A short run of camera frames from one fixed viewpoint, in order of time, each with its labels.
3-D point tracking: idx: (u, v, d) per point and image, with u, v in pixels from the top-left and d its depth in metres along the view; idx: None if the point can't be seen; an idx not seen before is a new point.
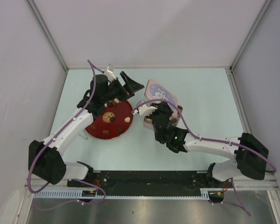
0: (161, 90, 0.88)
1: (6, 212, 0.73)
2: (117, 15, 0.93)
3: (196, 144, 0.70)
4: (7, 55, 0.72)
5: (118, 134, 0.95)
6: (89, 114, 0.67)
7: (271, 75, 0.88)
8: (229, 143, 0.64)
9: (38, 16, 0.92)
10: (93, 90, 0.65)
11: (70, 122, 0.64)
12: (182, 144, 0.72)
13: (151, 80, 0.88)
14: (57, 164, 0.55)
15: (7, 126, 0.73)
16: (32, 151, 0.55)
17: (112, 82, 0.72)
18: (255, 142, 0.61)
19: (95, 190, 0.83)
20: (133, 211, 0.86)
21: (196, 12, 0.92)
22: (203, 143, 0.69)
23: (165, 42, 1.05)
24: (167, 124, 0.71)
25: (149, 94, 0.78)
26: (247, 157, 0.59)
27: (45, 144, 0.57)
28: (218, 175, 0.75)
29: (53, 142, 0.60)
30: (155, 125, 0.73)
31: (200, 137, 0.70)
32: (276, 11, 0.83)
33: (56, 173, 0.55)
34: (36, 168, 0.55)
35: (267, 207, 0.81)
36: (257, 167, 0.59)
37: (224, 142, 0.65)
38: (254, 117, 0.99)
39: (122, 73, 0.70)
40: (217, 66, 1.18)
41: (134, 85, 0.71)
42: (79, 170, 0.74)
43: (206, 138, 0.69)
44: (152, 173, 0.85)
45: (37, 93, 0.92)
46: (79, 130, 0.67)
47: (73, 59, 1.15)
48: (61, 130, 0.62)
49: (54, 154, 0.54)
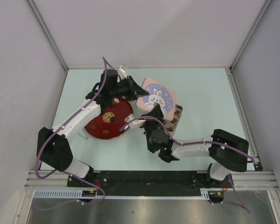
0: (157, 89, 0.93)
1: (6, 213, 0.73)
2: (117, 15, 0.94)
3: (180, 150, 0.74)
4: (7, 56, 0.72)
5: (118, 134, 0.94)
6: (97, 105, 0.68)
7: (271, 74, 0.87)
8: (204, 142, 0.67)
9: (38, 16, 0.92)
10: (103, 84, 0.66)
11: (78, 112, 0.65)
12: (170, 153, 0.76)
13: (148, 78, 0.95)
14: (64, 150, 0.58)
15: (7, 126, 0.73)
16: (42, 138, 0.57)
17: (122, 81, 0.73)
18: (227, 135, 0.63)
19: (95, 190, 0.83)
20: (133, 211, 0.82)
21: (196, 12, 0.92)
22: (187, 148, 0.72)
23: (165, 42, 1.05)
24: (166, 139, 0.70)
25: (140, 101, 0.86)
26: (225, 154, 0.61)
27: (53, 132, 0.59)
28: (215, 174, 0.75)
29: (61, 129, 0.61)
30: (154, 139, 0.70)
31: (183, 143, 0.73)
32: (276, 11, 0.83)
33: (61, 161, 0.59)
34: (44, 155, 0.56)
35: (268, 207, 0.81)
36: (238, 160, 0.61)
37: (199, 143, 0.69)
38: (254, 117, 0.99)
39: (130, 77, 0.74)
40: (217, 66, 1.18)
41: (139, 90, 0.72)
42: (80, 167, 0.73)
43: (186, 143, 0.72)
44: (153, 173, 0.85)
45: (37, 93, 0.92)
46: (87, 120, 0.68)
47: (73, 59, 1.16)
48: (69, 120, 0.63)
49: (63, 141, 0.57)
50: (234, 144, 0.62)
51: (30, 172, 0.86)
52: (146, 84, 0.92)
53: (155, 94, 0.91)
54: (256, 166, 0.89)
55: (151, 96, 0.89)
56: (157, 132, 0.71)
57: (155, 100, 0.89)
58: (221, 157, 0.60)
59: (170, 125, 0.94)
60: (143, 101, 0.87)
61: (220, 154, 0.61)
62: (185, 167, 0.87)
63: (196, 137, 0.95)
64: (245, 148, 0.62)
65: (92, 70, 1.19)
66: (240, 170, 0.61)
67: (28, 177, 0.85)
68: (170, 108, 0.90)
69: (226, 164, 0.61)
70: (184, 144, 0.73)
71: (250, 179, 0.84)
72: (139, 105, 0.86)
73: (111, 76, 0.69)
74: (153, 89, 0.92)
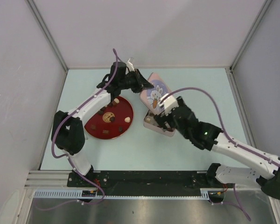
0: (159, 86, 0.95)
1: (6, 213, 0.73)
2: (117, 15, 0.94)
3: (229, 149, 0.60)
4: (7, 55, 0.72)
5: (118, 134, 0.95)
6: (108, 94, 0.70)
7: (271, 74, 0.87)
8: (269, 161, 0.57)
9: (38, 16, 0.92)
10: (114, 75, 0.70)
11: (91, 98, 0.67)
12: (213, 142, 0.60)
13: (154, 73, 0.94)
14: (79, 132, 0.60)
15: (7, 125, 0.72)
16: (58, 121, 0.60)
17: (130, 73, 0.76)
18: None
19: (95, 190, 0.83)
20: (133, 211, 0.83)
21: (196, 12, 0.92)
22: (238, 151, 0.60)
23: (165, 41, 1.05)
24: (189, 115, 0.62)
25: (143, 95, 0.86)
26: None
27: (68, 115, 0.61)
28: (222, 177, 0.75)
29: (76, 113, 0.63)
30: (174, 115, 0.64)
31: (237, 144, 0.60)
32: (276, 12, 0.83)
33: (74, 146, 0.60)
34: (58, 137, 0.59)
35: (267, 207, 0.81)
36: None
37: (262, 158, 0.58)
38: (255, 117, 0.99)
39: (137, 70, 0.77)
40: (217, 66, 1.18)
41: (145, 83, 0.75)
42: (85, 162, 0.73)
43: (243, 146, 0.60)
44: (153, 173, 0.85)
45: (37, 93, 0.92)
46: (98, 108, 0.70)
47: (73, 59, 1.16)
48: (83, 104, 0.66)
49: (78, 123, 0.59)
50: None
51: (30, 172, 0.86)
52: (151, 78, 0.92)
53: (157, 90, 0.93)
54: None
55: (153, 92, 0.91)
56: (176, 108, 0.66)
57: (155, 96, 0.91)
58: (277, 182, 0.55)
59: None
60: (146, 95, 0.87)
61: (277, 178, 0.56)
62: (185, 167, 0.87)
63: None
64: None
65: (92, 70, 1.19)
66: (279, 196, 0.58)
67: (28, 177, 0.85)
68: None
69: (273, 188, 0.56)
70: (239, 147, 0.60)
71: None
72: (142, 97, 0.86)
73: (122, 67, 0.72)
74: (157, 85, 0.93)
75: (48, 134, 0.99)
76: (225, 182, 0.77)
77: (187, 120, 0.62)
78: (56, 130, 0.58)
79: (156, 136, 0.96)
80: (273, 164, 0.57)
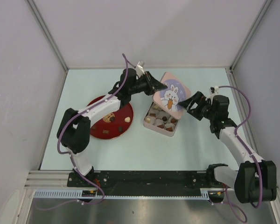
0: (175, 85, 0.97)
1: (6, 213, 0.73)
2: (117, 15, 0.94)
3: (229, 136, 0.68)
4: (7, 55, 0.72)
5: (118, 133, 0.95)
6: (118, 100, 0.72)
7: (271, 74, 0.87)
8: (250, 154, 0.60)
9: (38, 17, 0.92)
10: (123, 82, 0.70)
11: (101, 102, 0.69)
12: (221, 128, 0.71)
13: (168, 72, 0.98)
14: (85, 130, 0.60)
15: (7, 125, 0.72)
16: (67, 118, 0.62)
17: (141, 77, 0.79)
18: (271, 176, 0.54)
19: (95, 190, 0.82)
20: (133, 211, 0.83)
21: (196, 12, 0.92)
22: (234, 138, 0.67)
23: (165, 42, 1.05)
24: (224, 103, 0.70)
25: (157, 97, 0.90)
26: (249, 176, 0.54)
27: (78, 113, 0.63)
28: (219, 171, 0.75)
29: (87, 113, 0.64)
30: (214, 96, 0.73)
31: (236, 135, 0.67)
32: (276, 12, 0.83)
33: (78, 145, 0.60)
34: (64, 135, 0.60)
35: (267, 207, 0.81)
36: (249, 195, 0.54)
37: (247, 151, 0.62)
38: (254, 117, 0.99)
39: (148, 72, 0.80)
40: (216, 66, 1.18)
41: (157, 85, 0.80)
42: (87, 162, 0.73)
43: (240, 138, 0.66)
44: (152, 173, 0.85)
45: (37, 93, 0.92)
46: (106, 112, 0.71)
47: (73, 59, 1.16)
48: (94, 106, 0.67)
49: (86, 122, 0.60)
50: (264, 185, 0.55)
51: (30, 172, 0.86)
52: (165, 78, 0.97)
53: (172, 89, 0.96)
54: None
55: (167, 92, 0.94)
56: (218, 94, 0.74)
57: (170, 96, 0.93)
58: (243, 175, 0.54)
59: (171, 125, 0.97)
60: (159, 97, 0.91)
61: (248, 169, 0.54)
62: (185, 167, 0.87)
63: (196, 139, 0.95)
64: (265, 195, 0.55)
65: (92, 70, 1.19)
66: (238, 197, 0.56)
67: (28, 177, 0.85)
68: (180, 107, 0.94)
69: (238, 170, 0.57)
70: (236, 137, 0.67)
71: None
72: (156, 100, 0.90)
73: (133, 75, 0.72)
74: (171, 84, 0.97)
75: (48, 134, 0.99)
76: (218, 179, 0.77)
77: (218, 106, 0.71)
78: (64, 127, 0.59)
79: (156, 136, 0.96)
80: (251, 158, 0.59)
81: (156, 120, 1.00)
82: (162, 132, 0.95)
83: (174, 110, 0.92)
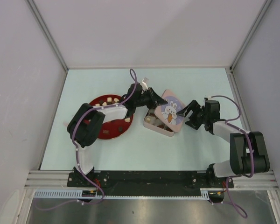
0: (174, 101, 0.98)
1: (6, 213, 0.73)
2: (117, 15, 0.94)
3: (220, 125, 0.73)
4: (6, 55, 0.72)
5: (118, 134, 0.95)
6: (125, 109, 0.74)
7: (271, 74, 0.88)
8: (239, 129, 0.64)
9: (38, 17, 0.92)
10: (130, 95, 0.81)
11: (113, 105, 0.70)
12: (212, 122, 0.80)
13: (168, 90, 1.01)
14: (98, 125, 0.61)
15: (7, 125, 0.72)
16: (82, 112, 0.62)
17: (145, 92, 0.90)
18: (260, 145, 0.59)
19: (95, 190, 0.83)
20: (133, 212, 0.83)
21: (196, 12, 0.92)
22: (224, 125, 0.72)
23: (165, 42, 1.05)
24: (215, 104, 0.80)
25: (158, 110, 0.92)
26: (240, 147, 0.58)
27: (92, 108, 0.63)
28: (219, 170, 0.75)
29: (101, 109, 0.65)
30: (207, 100, 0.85)
31: (227, 122, 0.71)
32: (276, 12, 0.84)
33: (88, 138, 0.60)
34: (78, 129, 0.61)
35: (267, 207, 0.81)
36: (244, 166, 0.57)
37: (237, 129, 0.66)
38: (254, 117, 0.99)
39: (151, 88, 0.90)
40: (216, 66, 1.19)
41: (159, 100, 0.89)
42: (88, 162, 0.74)
43: (230, 125, 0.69)
44: (153, 173, 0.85)
45: (37, 93, 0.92)
46: (113, 116, 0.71)
47: (73, 59, 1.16)
48: (107, 106, 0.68)
49: (99, 116, 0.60)
50: (256, 155, 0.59)
51: (30, 172, 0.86)
52: (165, 95, 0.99)
53: (171, 105, 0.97)
54: None
55: (167, 106, 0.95)
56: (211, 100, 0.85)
57: (170, 110, 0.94)
58: (235, 145, 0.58)
59: None
60: (160, 110, 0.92)
61: (238, 138, 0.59)
62: (185, 167, 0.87)
63: (196, 139, 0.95)
64: (259, 166, 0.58)
65: (91, 70, 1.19)
66: (234, 171, 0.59)
67: (28, 177, 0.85)
68: (180, 121, 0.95)
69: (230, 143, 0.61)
70: (227, 125, 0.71)
71: (250, 178, 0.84)
72: (157, 112, 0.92)
73: (139, 90, 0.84)
74: (171, 101, 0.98)
75: (48, 134, 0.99)
76: (220, 176, 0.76)
77: (209, 106, 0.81)
78: (79, 121, 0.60)
79: (156, 136, 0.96)
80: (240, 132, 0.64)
81: (156, 120, 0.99)
82: (163, 132, 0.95)
83: (173, 123, 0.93)
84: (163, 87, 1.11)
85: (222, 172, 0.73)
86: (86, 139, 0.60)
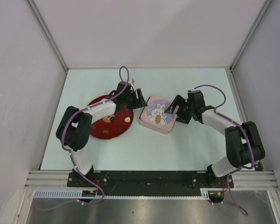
0: (161, 103, 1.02)
1: (6, 212, 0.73)
2: (117, 15, 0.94)
3: (210, 115, 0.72)
4: (7, 56, 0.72)
5: (118, 134, 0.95)
6: (114, 105, 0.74)
7: (271, 73, 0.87)
8: (231, 121, 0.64)
9: (38, 17, 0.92)
10: (121, 92, 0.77)
11: (100, 103, 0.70)
12: (198, 110, 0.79)
13: (155, 95, 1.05)
14: (87, 126, 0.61)
15: (6, 125, 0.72)
16: (68, 115, 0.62)
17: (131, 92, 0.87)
18: (255, 135, 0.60)
19: (95, 190, 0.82)
20: (133, 212, 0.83)
21: (196, 12, 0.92)
22: (214, 115, 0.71)
23: (165, 42, 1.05)
24: (198, 94, 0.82)
25: (144, 116, 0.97)
26: (236, 140, 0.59)
27: (80, 110, 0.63)
28: (217, 169, 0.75)
29: (87, 109, 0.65)
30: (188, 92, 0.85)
31: (216, 112, 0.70)
32: (276, 11, 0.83)
33: (80, 141, 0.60)
34: (67, 134, 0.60)
35: (267, 207, 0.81)
36: (242, 157, 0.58)
37: (228, 121, 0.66)
38: (254, 117, 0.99)
39: (139, 90, 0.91)
40: (216, 66, 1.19)
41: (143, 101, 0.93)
42: (85, 162, 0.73)
43: (220, 114, 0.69)
44: (153, 173, 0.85)
45: (37, 93, 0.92)
46: (102, 113, 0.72)
47: (73, 59, 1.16)
48: (94, 105, 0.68)
49: (87, 118, 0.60)
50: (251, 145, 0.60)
51: (30, 172, 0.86)
52: (151, 100, 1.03)
53: (158, 107, 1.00)
54: (256, 166, 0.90)
55: (154, 110, 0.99)
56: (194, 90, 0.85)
57: (157, 113, 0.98)
58: (232, 139, 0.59)
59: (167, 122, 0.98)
60: (146, 115, 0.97)
61: (233, 132, 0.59)
62: (185, 167, 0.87)
63: (195, 138, 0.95)
64: (256, 155, 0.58)
65: (91, 70, 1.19)
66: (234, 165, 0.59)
67: (28, 177, 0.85)
68: (170, 119, 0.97)
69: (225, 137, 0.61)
70: (216, 115, 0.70)
71: (250, 178, 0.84)
72: (143, 118, 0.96)
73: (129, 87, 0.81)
74: (157, 104, 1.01)
75: (48, 134, 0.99)
76: (220, 176, 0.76)
77: (193, 96, 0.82)
78: (66, 125, 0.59)
79: (156, 136, 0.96)
80: (233, 123, 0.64)
81: None
82: (161, 131, 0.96)
83: (163, 123, 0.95)
84: (162, 87, 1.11)
85: (221, 170, 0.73)
86: (76, 142, 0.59)
